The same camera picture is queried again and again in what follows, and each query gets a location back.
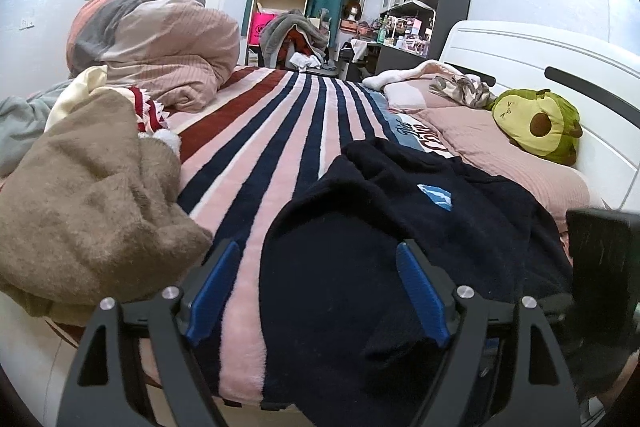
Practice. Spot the brown fuzzy garment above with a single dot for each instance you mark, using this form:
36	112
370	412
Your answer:
90	207

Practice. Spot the small pink pillow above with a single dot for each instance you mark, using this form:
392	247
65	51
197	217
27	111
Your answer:
410	97

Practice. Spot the pile of clothes on chair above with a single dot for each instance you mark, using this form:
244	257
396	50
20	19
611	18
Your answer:
287	32

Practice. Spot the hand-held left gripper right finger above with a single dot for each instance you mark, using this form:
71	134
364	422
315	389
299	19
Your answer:
422	297

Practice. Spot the red white knit garment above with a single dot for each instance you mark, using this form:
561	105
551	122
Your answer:
150	112

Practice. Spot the cream cloth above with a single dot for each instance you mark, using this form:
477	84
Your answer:
82	87

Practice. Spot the wig on mannequin head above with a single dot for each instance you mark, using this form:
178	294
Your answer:
354	12

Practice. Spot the large pink pillow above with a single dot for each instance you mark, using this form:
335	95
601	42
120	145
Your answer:
500	157

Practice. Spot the white pink plush garment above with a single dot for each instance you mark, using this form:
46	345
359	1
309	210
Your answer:
400	74

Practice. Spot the grey patterned cloth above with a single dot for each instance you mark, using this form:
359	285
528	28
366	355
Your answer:
462	89

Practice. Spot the pink bag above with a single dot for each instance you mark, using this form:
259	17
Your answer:
262	29

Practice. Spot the navy fleece garment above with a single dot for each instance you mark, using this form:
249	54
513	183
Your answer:
350	257

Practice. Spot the white bed headboard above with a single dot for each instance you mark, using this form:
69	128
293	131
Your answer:
540	52

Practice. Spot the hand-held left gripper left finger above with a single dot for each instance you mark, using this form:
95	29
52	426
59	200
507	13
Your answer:
210	292

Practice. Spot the green avocado plush toy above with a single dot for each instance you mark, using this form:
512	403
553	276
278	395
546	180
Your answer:
537	127

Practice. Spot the rolled pink grey duvet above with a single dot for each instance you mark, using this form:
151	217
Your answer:
160	37

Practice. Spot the striped printed blanket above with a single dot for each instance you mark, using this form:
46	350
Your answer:
280	132

